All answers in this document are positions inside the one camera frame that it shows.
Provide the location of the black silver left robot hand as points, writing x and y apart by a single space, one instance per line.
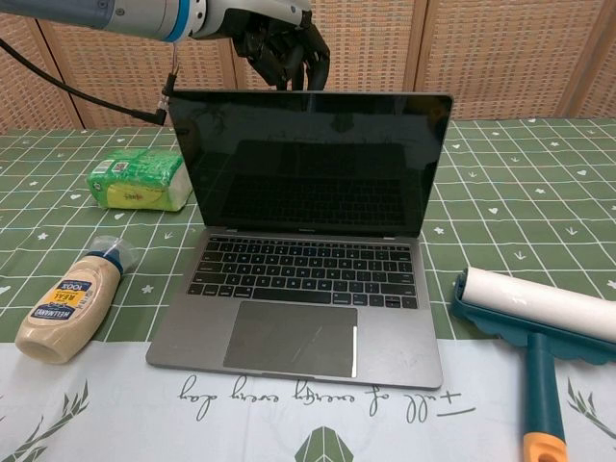
274 43

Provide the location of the silver laptop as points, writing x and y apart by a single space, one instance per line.
298 289

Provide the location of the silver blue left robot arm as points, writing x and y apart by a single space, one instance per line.
120 14

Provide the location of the green tissue pack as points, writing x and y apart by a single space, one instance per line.
139 180

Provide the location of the green grid tablecloth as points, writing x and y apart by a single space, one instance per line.
520 192

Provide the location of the mayonnaise squeeze bottle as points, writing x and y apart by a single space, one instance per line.
67 313

